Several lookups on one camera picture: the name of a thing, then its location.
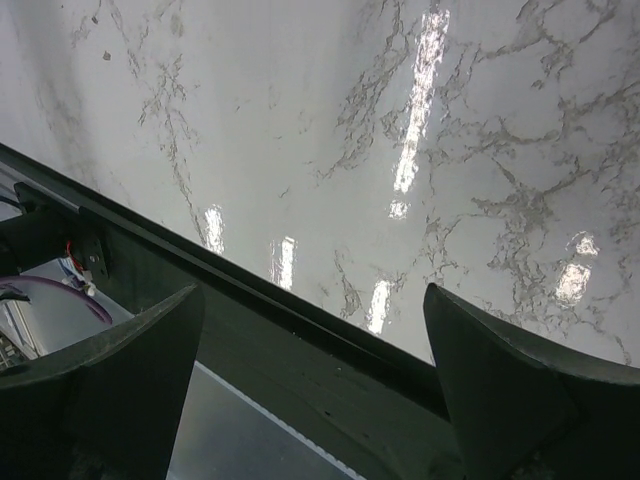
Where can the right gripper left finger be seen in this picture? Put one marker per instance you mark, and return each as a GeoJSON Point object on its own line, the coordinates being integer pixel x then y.
{"type": "Point", "coordinates": [109, 405]}

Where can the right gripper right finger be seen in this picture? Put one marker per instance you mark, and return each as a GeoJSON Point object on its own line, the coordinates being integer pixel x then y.
{"type": "Point", "coordinates": [525, 407]}

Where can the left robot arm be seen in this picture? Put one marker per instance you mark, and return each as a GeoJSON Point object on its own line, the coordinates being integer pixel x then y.
{"type": "Point", "coordinates": [30, 240]}

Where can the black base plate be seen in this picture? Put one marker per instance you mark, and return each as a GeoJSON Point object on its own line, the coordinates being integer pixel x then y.
{"type": "Point", "coordinates": [372, 406]}

